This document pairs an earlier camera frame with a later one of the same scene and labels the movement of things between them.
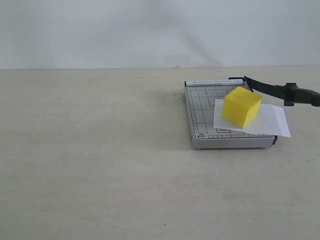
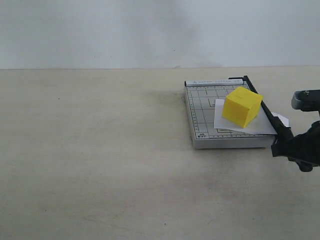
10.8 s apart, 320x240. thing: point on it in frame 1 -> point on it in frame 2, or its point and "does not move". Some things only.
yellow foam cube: x=240 y=106 does not move
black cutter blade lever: x=289 y=93 -> x=282 y=130
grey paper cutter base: x=200 y=95 does not move
